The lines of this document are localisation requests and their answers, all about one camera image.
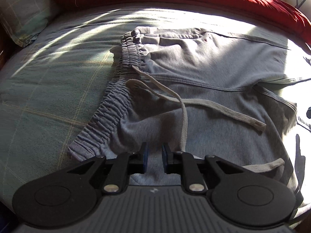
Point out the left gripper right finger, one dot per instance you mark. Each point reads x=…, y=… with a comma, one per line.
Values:
x=186, y=166

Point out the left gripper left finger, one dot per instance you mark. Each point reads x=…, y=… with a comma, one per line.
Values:
x=125, y=165

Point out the grey sweatpants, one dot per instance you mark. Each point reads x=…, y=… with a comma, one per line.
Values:
x=242, y=98

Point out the green plaid bed blanket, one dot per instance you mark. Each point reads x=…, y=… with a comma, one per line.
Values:
x=51, y=89

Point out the grey plaid pillow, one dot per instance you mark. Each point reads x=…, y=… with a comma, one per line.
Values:
x=23, y=20

